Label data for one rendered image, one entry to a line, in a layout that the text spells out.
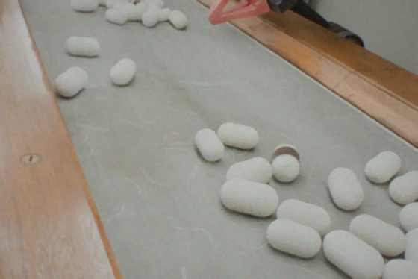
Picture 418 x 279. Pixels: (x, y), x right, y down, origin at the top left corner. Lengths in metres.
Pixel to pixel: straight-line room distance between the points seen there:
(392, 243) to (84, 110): 0.25
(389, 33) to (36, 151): 2.71
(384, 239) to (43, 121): 0.23
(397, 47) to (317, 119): 2.43
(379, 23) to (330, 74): 2.42
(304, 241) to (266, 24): 0.44
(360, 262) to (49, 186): 0.17
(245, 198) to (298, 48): 0.34
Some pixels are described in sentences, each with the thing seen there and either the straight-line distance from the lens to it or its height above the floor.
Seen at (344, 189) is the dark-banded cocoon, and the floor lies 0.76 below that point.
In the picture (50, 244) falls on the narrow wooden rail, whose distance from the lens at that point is 0.22.
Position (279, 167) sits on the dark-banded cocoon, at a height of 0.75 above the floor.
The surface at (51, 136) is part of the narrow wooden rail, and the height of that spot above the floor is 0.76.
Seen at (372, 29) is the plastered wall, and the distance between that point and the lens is 2.97.
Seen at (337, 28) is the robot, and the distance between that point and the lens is 1.23.
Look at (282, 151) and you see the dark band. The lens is 0.32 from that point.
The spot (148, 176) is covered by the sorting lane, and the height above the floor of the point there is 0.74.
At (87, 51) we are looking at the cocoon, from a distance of 0.48.
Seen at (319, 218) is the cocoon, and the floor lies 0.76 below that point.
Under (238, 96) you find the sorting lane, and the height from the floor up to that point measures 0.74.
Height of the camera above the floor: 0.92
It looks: 30 degrees down
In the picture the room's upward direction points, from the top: 10 degrees clockwise
